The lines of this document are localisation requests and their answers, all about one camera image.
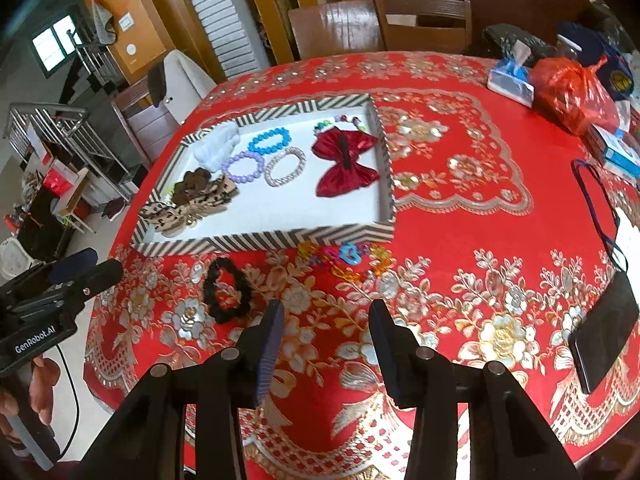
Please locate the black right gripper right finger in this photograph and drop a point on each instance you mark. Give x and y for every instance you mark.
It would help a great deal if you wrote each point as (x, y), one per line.
(419, 378)

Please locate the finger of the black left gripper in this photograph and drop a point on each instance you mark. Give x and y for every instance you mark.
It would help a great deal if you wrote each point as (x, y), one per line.
(65, 269)
(88, 283)

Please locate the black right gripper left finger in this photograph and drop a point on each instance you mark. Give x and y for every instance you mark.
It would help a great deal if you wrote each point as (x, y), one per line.
(234, 379)

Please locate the black scrunchie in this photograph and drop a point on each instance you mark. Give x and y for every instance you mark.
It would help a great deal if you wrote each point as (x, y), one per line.
(226, 292)

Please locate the leopard print bow scrunchie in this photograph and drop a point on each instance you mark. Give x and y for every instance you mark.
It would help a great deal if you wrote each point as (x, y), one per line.
(169, 219)

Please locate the brown bear hair clip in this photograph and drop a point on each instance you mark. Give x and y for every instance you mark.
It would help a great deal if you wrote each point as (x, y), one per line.
(193, 183)

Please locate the white fluffy scrunchie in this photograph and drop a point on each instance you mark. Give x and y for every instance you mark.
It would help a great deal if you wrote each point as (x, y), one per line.
(216, 145)

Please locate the red velvet bow clip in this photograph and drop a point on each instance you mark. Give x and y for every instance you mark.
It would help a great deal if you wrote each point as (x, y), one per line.
(344, 148)

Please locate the striped white jewelry tray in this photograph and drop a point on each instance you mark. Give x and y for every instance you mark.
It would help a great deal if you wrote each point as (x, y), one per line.
(261, 217)

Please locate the person's left hand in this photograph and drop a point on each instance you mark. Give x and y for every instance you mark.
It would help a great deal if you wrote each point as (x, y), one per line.
(45, 375)

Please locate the small white side table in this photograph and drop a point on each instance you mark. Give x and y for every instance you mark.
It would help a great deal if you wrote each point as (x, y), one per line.
(65, 207)

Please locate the red gift bag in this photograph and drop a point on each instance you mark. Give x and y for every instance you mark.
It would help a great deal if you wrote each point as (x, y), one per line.
(58, 181)

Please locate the metal stair railing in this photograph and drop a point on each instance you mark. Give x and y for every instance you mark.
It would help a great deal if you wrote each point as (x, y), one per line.
(68, 128)

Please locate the wooden chair with coat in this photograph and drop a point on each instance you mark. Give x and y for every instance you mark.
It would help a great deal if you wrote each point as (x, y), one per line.
(148, 127)

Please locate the red floral tablecloth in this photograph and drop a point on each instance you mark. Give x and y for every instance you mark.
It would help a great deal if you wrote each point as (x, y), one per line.
(494, 257)

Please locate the blue medicine box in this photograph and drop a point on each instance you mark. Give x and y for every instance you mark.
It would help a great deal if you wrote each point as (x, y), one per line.
(615, 150)

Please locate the white louvered door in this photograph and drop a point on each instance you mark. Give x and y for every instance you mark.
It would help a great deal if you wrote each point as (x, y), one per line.
(232, 33)

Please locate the blue tissue pack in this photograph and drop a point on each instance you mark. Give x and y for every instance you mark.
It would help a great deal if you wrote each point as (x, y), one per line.
(509, 77)

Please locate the red plastic bag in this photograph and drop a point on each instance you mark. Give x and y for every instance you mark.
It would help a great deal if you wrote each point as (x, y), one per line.
(573, 94)

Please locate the wooden chair behind table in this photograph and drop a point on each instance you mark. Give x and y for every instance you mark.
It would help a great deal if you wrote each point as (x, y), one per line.
(443, 26)

